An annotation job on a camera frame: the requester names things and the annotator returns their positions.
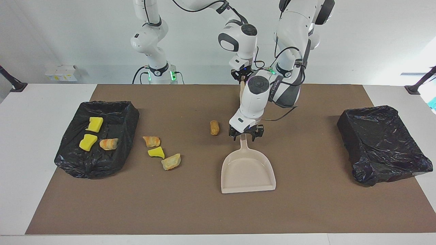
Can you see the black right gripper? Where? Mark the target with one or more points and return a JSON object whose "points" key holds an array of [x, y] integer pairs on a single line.
{"points": [[242, 72]]}

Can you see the small yellow sponge piece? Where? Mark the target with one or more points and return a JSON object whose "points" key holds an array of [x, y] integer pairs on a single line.
{"points": [[155, 152]]}

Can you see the black clamp stand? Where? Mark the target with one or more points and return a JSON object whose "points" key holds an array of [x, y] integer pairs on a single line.
{"points": [[420, 83], [13, 83]]}

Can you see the white cardboard box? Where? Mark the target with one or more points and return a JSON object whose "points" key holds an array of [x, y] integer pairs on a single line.
{"points": [[68, 73]]}

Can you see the brown table mat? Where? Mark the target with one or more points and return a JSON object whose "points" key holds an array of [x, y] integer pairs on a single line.
{"points": [[204, 214]]}

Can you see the orange striped foam chunk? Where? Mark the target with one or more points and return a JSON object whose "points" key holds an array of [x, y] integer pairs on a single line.
{"points": [[151, 141]]}

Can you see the beige plastic dustpan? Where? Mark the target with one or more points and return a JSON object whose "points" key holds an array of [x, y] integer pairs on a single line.
{"points": [[247, 170]]}

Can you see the greenish tan foam chunk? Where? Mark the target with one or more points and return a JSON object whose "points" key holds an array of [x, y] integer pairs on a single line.
{"points": [[170, 162]]}

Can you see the beige hand brush black bristles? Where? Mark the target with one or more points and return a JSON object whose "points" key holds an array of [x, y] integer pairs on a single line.
{"points": [[242, 90]]}

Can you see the peanut shaped brown foam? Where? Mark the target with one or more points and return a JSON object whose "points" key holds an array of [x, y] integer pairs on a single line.
{"points": [[214, 127]]}

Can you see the black bag lined bin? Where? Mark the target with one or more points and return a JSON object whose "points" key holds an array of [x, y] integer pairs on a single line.
{"points": [[381, 143], [75, 163]]}

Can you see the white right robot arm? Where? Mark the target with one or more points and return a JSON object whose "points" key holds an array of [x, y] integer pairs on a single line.
{"points": [[238, 39]]}

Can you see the small white labelled box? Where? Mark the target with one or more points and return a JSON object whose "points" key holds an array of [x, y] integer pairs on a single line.
{"points": [[51, 75]]}

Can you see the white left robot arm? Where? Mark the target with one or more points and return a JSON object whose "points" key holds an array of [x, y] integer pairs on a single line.
{"points": [[255, 95]]}

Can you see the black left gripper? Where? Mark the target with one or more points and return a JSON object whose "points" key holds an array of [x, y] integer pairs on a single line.
{"points": [[257, 128]]}

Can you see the teal object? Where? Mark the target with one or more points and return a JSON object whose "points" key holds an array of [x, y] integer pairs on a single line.
{"points": [[433, 103]]}

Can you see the green and yellow sponge piece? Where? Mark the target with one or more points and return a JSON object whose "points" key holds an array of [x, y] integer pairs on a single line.
{"points": [[95, 124]]}

